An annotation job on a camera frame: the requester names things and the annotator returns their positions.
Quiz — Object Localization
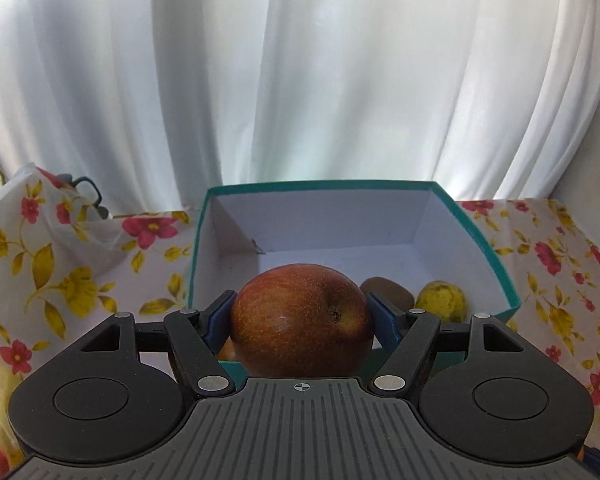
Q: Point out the dark red apple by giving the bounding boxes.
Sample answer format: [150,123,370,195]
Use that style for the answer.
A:
[229,263,376,378]

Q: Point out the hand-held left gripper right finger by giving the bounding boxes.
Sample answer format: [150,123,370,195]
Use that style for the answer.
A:
[365,292,526,395]

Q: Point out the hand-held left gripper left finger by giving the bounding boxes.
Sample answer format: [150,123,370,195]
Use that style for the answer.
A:
[80,290,238,396]

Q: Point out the teal cardboard box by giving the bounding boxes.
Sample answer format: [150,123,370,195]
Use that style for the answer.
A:
[186,180,522,378]

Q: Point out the large brown kiwi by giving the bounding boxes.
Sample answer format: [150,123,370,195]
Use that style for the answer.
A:
[359,276,415,314]

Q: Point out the white curtain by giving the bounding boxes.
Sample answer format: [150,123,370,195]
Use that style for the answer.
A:
[0,0,600,213]

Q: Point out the spotted green guava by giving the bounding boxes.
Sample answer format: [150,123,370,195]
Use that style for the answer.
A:
[414,281,468,324]

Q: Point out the floral tablecloth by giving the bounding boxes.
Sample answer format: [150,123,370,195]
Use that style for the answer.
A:
[0,162,600,480]

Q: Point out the black eyeglasses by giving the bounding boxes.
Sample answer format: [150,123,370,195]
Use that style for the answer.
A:
[69,175,110,220]

